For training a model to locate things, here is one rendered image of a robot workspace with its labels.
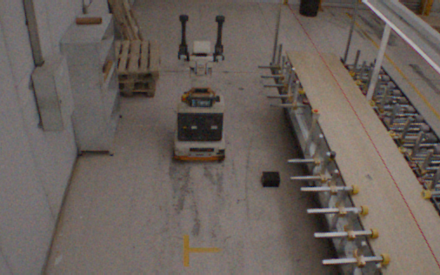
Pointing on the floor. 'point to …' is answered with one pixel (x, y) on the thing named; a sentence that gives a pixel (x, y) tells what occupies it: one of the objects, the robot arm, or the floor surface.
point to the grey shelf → (81, 49)
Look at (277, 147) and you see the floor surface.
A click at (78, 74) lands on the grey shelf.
